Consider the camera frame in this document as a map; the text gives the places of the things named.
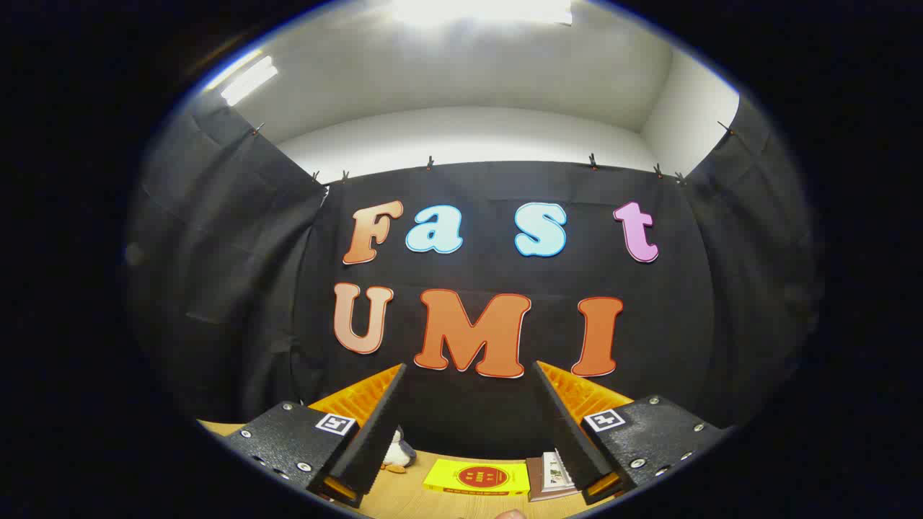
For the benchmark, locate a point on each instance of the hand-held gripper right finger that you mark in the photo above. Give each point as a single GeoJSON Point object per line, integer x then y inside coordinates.
{"type": "Point", "coordinates": [570, 440]}

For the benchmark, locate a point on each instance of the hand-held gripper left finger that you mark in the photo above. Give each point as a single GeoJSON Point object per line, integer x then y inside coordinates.
{"type": "Point", "coordinates": [375, 440]}

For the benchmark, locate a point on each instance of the penguin plush toy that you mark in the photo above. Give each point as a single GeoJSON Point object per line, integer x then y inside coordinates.
{"type": "Point", "coordinates": [396, 453]}

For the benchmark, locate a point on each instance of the white illustrated book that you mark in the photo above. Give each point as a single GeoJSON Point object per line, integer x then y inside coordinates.
{"type": "Point", "coordinates": [558, 472]}

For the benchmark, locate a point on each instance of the brown book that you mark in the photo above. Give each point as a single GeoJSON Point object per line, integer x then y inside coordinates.
{"type": "Point", "coordinates": [535, 479]}

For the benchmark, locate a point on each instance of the yellow book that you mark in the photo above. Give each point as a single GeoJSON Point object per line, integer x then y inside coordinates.
{"type": "Point", "coordinates": [476, 477]}

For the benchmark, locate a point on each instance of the black backdrop cloth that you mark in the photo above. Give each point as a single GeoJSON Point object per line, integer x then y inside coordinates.
{"type": "Point", "coordinates": [288, 324]}

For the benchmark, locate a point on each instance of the ceiling tube light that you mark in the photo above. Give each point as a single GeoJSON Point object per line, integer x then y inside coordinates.
{"type": "Point", "coordinates": [249, 79]}

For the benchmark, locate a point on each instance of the ceiling panel light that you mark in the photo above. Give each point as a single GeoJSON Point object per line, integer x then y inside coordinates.
{"type": "Point", "coordinates": [483, 11]}

